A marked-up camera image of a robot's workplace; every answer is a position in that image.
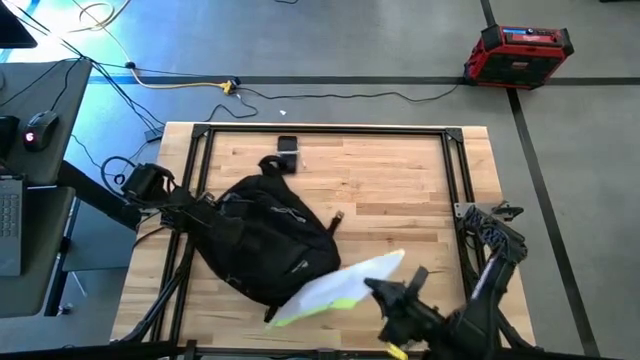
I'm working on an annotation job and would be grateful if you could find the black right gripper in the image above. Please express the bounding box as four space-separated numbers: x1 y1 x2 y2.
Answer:
363 276 446 349

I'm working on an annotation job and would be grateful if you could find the clear yellow-trimmed zip pouch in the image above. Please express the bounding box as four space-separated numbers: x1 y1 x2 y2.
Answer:
264 248 407 329

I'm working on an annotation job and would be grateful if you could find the black fabric backpack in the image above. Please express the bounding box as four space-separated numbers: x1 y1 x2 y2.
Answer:
187 153 346 324

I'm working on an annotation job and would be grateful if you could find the small yellow tag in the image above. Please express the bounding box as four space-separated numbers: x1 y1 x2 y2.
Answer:
383 341 409 360

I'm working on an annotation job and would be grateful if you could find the grey desk foot plate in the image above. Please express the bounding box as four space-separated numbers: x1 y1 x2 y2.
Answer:
62 199 137 274

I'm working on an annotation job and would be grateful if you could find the black desk leg beam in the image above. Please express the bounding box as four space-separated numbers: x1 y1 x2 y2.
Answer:
57 159 142 232

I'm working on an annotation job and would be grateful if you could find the dark grey desk top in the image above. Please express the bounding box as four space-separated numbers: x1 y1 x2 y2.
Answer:
0 58 94 187
0 185 76 319

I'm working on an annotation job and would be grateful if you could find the black computer mouse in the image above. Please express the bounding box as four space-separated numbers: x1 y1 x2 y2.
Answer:
22 110 61 153

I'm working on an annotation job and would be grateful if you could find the grey laptop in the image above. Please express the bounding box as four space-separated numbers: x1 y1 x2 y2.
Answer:
0 174 26 278

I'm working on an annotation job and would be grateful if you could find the black desk device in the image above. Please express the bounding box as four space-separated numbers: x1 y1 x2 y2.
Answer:
0 115 21 162

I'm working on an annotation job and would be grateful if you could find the red black jobsite radio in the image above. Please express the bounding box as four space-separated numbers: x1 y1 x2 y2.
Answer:
462 23 576 91

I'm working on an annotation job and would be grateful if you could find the black monitor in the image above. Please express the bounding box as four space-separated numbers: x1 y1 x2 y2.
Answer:
0 0 39 50

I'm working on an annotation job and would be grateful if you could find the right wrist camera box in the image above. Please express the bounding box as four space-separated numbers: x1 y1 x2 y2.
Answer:
405 265 431 297

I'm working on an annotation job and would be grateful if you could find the black cable with ring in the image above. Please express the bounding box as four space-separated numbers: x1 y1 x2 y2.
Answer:
69 132 137 187

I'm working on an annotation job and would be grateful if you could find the short black floor cable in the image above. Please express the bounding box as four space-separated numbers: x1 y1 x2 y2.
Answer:
203 91 260 124

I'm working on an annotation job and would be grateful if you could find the yellow extension cord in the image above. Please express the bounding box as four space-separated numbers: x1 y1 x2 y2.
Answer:
69 0 237 96

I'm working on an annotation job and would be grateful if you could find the black metal table frame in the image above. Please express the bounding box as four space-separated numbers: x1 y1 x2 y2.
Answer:
119 122 535 360

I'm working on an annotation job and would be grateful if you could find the black floor cable bundle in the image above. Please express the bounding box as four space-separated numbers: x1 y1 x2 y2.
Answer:
4 0 167 132

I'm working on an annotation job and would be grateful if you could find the long black floor cable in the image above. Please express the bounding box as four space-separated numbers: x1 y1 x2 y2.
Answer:
234 82 462 104

